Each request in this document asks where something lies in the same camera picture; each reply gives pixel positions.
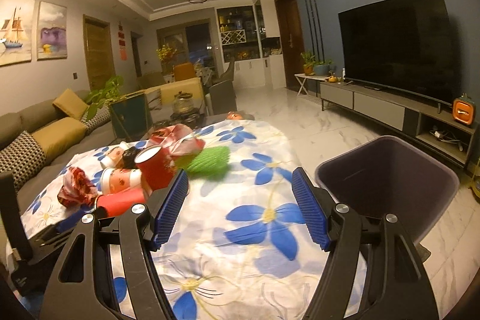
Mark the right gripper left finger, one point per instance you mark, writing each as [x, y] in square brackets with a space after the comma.
[81, 284]

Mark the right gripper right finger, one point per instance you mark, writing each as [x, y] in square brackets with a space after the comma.
[396, 285]

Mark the red white wrapper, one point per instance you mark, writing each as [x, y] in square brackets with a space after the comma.
[77, 189]

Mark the red cylindrical package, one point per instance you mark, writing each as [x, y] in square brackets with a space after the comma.
[114, 204]

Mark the orange white paper cup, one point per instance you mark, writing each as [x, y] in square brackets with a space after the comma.
[118, 180]

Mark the small black plastic bag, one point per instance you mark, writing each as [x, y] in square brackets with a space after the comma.
[127, 160]

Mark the red paper cup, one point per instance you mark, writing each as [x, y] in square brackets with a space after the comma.
[157, 166]

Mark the red white plastic bag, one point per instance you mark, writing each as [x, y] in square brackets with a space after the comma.
[177, 140]

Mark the green foam fruit net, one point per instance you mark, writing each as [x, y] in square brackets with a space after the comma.
[211, 161]

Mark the dark plastic trash bin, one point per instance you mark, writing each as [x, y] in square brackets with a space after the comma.
[390, 176]

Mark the houndstooth cushion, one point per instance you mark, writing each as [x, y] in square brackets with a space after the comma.
[24, 158]

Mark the grey sectional sofa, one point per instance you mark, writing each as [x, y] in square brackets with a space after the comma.
[60, 137]

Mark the floral blue white tablecloth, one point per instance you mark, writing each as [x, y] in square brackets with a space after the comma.
[240, 248]

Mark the yellow cushion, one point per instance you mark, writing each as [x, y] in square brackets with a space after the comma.
[70, 104]

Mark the grey tv cabinet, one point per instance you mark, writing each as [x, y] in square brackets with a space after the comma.
[431, 125]

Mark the green square planter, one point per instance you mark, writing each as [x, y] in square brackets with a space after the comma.
[131, 117]

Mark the orange speaker box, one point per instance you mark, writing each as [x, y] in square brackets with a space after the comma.
[464, 109]

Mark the green leafy houseplant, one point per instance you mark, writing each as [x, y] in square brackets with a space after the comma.
[99, 98]

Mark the glass teapot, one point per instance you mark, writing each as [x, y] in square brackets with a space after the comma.
[183, 103]

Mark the white side table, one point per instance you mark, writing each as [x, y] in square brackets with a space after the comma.
[306, 80]

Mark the grey chair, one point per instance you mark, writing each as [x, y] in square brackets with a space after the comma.
[221, 97]

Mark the purple abstract painting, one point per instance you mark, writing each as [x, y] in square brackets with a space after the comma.
[52, 31]

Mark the potted plant on table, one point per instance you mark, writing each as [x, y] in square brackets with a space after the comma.
[309, 60]

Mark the wooden door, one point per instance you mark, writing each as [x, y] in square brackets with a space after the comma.
[98, 52]

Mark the large black television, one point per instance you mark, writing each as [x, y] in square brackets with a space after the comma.
[407, 45]

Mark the sailboat painting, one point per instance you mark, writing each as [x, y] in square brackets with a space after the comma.
[16, 31]

